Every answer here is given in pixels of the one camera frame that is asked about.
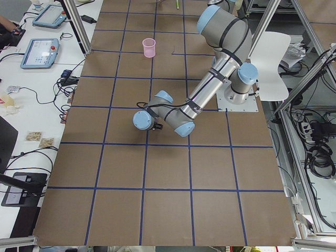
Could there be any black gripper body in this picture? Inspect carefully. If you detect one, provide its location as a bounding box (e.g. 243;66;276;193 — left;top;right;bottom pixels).
152;123;163;130

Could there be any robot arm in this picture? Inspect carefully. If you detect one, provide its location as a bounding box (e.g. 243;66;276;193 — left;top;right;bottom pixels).
133;5;258;137
207;0;236;13

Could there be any pink mesh cup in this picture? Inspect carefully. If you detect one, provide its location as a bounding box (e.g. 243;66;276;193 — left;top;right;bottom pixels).
142;38;156;58

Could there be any plaid pouch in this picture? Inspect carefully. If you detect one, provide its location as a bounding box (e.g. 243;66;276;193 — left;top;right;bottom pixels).
61;69;72;78

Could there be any black power adapter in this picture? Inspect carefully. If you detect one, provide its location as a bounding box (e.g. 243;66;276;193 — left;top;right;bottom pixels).
81;15;97;24

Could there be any white chair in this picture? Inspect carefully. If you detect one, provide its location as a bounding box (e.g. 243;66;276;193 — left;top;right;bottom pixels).
250;31;291;101

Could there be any near teach pendant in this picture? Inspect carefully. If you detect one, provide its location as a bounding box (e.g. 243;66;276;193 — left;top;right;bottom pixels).
20;38;59;69

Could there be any teach pendant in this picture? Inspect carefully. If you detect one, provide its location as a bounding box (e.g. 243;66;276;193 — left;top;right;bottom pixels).
20;38;59;69
32;5;67;28

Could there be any far teach pendant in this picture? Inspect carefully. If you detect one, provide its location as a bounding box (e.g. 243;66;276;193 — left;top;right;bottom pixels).
32;5;67;28

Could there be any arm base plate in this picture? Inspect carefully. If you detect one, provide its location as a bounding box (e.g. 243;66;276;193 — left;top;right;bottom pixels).
216;86;258;112

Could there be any aluminium frame post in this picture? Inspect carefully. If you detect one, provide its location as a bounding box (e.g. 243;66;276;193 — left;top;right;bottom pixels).
59;0;92;55

